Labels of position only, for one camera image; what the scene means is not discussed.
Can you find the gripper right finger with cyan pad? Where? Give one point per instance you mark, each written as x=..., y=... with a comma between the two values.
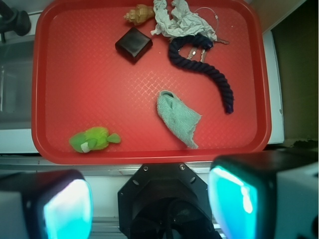
x=272, y=194

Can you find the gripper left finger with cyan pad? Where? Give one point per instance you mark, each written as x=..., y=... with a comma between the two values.
x=45, y=205

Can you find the light blue knitted cloth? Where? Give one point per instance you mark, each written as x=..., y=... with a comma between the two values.
x=178, y=117

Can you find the crumpled white grey cloth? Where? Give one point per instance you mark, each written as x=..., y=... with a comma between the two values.
x=180, y=21

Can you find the green plush fish toy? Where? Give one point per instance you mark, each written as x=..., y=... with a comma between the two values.
x=93, y=139

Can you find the red plastic tray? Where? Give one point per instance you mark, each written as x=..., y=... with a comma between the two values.
x=80, y=81

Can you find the black square block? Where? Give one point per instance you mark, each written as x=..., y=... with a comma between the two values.
x=133, y=45

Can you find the black clamp knob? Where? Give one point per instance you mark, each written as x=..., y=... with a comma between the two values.
x=14, y=20

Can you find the tan conch seashell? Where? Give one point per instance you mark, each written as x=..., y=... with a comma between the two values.
x=139, y=15

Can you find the black octagonal mount plate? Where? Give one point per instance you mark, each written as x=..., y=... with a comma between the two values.
x=165, y=201

